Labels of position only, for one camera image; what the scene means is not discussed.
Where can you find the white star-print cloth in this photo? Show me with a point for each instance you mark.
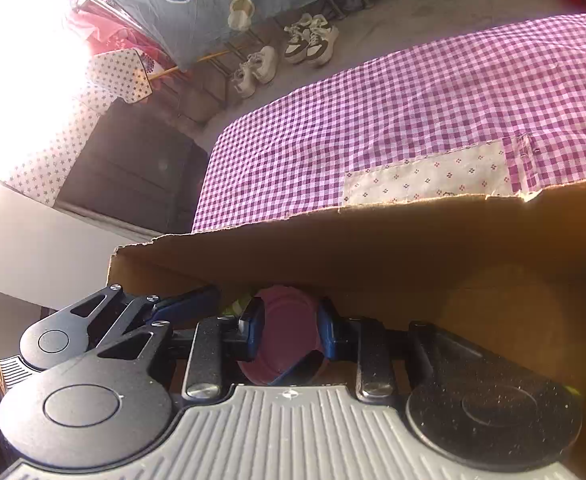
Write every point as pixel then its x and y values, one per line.
pixel 73 150

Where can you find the green lip balm tube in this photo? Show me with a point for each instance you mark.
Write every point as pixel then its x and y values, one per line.
pixel 235 307

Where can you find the pink collapsible bowl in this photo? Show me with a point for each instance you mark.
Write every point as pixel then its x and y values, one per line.
pixel 288 330

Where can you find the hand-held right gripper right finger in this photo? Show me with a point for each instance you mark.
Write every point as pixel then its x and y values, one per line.
pixel 327 335

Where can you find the brown cardboard box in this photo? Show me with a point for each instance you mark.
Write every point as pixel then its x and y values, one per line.
pixel 423 260

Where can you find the white chunky shoe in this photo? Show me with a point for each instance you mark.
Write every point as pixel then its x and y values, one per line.
pixel 245 82
pixel 265 65

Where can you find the purple checkered tablecloth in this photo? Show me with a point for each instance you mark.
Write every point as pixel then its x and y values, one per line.
pixel 373 110

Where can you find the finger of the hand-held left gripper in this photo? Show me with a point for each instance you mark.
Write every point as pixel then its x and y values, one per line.
pixel 188 305

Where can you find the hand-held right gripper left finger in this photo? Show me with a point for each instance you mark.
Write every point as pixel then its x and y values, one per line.
pixel 252 332

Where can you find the yellow pole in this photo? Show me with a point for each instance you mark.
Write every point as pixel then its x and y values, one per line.
pixel 188 65

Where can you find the dark grey cabinet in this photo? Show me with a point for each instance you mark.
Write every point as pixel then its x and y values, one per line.
pixel 133 170

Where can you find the blue blanket with circles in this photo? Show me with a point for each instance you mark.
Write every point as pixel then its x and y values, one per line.
pixel 213 0

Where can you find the pink hanging clothing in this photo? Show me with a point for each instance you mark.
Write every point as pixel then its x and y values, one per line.
pixel 108 25

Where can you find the white and dark sneaker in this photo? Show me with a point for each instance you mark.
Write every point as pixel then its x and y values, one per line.
pixel 323 42
pixel 300 37

